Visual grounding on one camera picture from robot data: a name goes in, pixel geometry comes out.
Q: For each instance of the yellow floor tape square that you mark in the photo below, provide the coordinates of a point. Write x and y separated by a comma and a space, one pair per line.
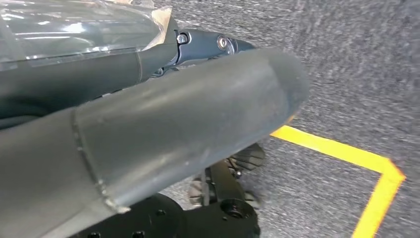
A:
328, 144

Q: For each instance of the clear plastic hand cover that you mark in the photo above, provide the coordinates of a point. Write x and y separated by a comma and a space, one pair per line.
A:
82, 29

